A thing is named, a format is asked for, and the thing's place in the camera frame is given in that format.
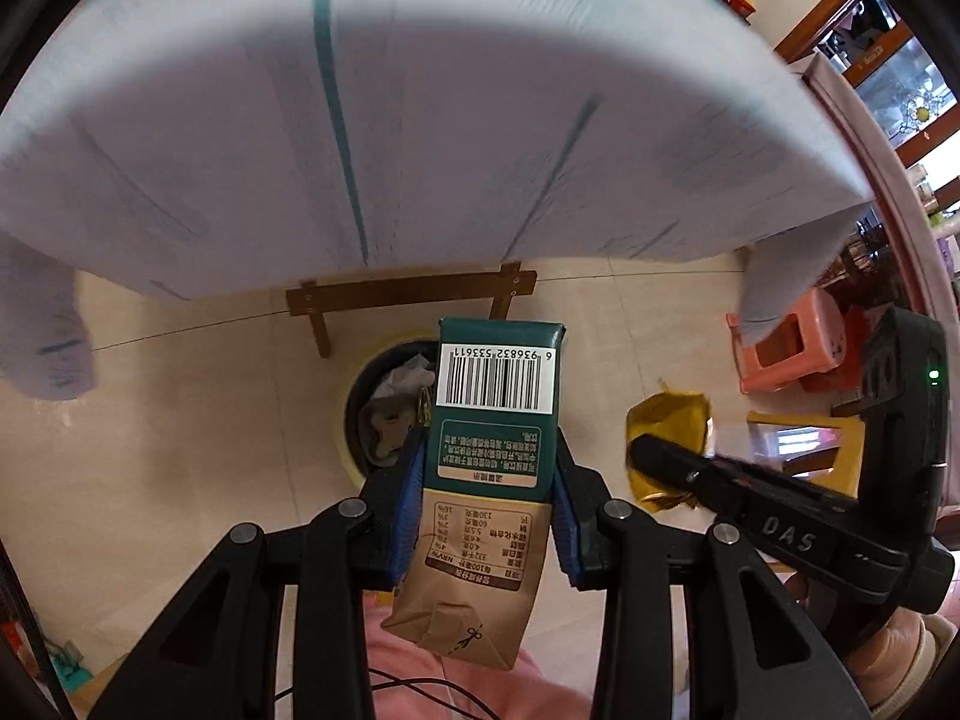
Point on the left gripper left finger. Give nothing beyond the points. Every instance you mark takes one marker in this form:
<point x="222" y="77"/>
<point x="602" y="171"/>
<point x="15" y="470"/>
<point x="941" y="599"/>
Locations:
<point x="212" y="652"/>

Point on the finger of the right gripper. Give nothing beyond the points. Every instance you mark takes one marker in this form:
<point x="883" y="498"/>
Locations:
<point x="817" y="532"/>

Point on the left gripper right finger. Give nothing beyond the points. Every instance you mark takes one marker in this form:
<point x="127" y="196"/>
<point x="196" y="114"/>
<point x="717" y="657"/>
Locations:
<point x="752" y="652"/>

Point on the gold foil wrapper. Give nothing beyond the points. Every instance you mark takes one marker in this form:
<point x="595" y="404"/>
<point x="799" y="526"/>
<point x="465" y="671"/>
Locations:
<point x="684" y="418"/>

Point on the green brown milk carton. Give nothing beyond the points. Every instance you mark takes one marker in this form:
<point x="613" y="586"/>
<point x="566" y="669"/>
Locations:
<point x="482" y="513"/>

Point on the black trash bin yellow rim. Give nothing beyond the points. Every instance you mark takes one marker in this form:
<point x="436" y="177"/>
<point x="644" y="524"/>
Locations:
<point x="363" y="377"/>

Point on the person right hand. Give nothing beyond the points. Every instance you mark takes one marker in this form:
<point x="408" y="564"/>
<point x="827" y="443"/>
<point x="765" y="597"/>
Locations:
<point x="893" y="666"/>

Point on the pink trouser legs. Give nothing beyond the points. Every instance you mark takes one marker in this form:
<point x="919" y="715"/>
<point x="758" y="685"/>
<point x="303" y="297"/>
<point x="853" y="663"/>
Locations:
<point x="523" y="692"/>

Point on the leaf print tablecloth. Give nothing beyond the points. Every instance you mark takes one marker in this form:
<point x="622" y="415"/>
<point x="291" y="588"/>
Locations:
<point x="189" y="149"/>

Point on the wooden table frame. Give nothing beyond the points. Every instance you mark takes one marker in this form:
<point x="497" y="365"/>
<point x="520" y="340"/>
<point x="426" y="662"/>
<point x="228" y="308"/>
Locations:
<point x="316" y="301"/>

